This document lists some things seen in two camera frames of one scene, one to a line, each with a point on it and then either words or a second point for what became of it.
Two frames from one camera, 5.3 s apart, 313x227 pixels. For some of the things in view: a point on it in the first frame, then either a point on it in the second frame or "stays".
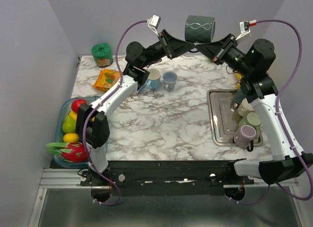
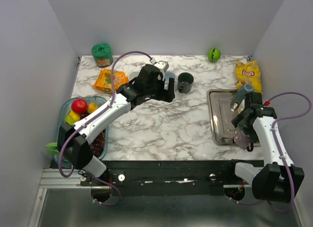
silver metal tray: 223,125 stays
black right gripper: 216,51 to 239,121
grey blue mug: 169,79 stays
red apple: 76,103 stays
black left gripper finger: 176,43 to 160,93
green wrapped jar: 102,55 stays
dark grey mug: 238,96 stays
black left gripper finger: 182,49 to 169,94
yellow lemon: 74,115 stays
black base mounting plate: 167,178 stays
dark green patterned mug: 200,29 to 185,80
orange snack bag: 106,79 stays
